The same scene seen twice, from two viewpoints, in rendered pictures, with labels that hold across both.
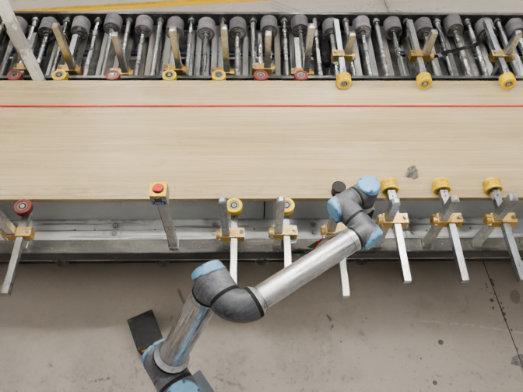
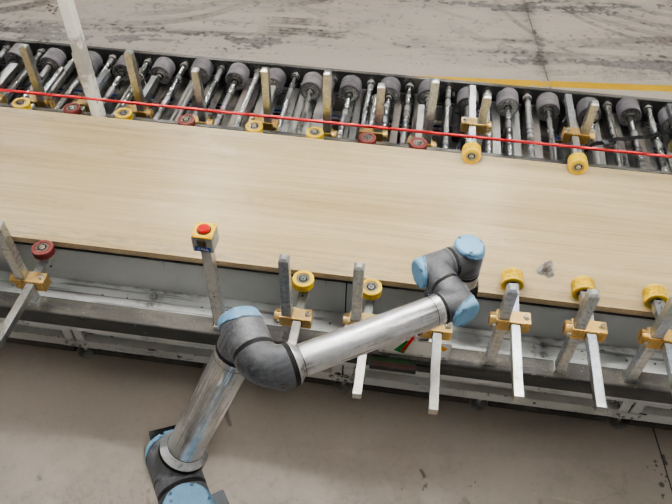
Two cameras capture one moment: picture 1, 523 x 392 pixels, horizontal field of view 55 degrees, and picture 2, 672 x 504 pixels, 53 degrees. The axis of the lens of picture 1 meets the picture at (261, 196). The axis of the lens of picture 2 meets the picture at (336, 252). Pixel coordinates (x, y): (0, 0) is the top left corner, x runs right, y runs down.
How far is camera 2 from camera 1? 0.44 m
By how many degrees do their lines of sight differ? 12
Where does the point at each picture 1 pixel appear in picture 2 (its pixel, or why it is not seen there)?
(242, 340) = (298, 485)
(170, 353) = (180, 439)
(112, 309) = (134, 419)
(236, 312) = (264, 368)
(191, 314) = (211, 377)
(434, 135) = (583, 229)
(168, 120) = (241, 175)
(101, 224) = (136, 292)
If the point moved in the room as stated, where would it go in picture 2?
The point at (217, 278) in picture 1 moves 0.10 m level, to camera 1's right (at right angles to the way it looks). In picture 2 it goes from (248, 325) to (286, 331)
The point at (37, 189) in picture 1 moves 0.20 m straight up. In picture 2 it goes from (65, 231) to (50, 193)
